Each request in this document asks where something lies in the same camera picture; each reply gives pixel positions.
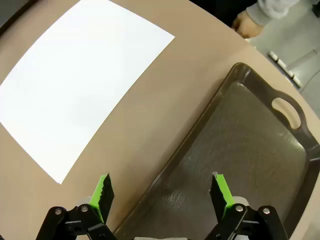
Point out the green-tipped right gripper left finger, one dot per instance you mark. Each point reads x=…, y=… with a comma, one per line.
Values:
x=102, y=197

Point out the brown plastic serving tray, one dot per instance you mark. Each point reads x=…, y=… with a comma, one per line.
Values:
x=237, y=150

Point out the white A4 paper sheet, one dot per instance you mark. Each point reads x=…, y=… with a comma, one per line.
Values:
x=75, y=75

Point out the person's dark trousers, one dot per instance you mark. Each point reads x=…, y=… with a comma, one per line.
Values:
x=220, y=8

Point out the white segmented floor strip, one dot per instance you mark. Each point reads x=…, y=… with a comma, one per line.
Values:
x=281, y=62

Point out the person's left hand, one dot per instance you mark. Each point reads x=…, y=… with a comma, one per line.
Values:
x=247, y=26

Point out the person's left forearm gray sleeve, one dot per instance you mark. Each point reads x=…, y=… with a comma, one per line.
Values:
x=270, y=10

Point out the green-tipped right gripper right finger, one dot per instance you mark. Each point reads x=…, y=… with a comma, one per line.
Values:
x=221, y=197

